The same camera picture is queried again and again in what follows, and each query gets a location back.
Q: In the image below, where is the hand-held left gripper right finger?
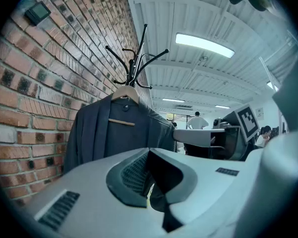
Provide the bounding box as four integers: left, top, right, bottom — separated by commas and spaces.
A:
146, 147, 264, 238

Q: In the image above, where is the dark wall-mounted control panel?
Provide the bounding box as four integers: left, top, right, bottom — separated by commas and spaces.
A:
24, 1, 52, 26

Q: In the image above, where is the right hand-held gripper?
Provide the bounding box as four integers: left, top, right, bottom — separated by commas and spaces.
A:
173, 104, 261, 161

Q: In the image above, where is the black metal coat rack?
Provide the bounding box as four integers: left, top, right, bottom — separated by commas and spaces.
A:
105, 23, 170, 90

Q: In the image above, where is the dark grey jacket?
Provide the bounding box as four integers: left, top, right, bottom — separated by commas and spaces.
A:
63, 94, 179, 176

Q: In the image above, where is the wooden clothes hanger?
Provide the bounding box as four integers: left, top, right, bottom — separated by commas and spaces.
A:
108, 85, 141, 127

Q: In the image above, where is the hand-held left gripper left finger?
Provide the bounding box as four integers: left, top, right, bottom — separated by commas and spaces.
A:
22, 147, 164, 238

